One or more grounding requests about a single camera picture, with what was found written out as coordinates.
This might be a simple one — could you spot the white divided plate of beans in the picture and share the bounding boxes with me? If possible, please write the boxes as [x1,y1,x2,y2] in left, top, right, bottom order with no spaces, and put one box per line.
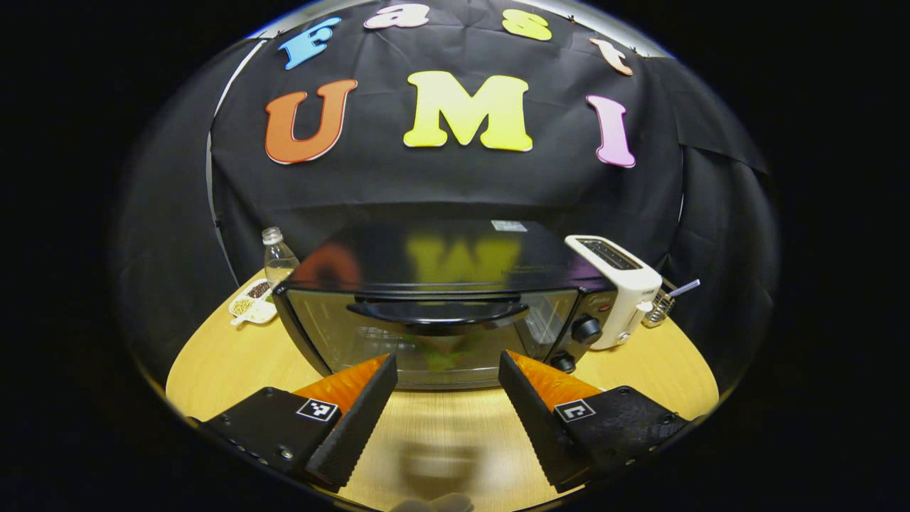
[227,277,279,327]

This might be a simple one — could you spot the black electric oven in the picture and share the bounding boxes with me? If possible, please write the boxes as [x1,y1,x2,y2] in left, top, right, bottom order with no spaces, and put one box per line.
[272,218,619,391]

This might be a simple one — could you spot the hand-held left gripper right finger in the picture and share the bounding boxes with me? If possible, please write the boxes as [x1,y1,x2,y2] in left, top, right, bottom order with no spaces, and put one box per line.
[497,349,692,494]

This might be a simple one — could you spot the sandwich with lettuce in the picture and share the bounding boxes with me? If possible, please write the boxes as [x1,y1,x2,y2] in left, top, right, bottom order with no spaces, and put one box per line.
[425,334,493,375]

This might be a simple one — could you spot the white toaster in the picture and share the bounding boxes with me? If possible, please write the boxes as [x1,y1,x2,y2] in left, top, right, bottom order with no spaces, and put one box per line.
[564,234,664,351]

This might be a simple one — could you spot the wire mesh utensil basket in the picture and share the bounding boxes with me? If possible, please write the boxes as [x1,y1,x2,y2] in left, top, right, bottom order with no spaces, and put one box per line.
[643,281,677,329]

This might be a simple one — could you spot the clear plastic water bottle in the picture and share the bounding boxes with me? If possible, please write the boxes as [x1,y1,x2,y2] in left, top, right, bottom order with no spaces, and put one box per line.
[261,226,300,286]

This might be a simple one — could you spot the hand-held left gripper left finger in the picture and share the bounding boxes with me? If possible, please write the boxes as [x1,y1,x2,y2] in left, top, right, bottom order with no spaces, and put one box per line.
[192,353,400,493]

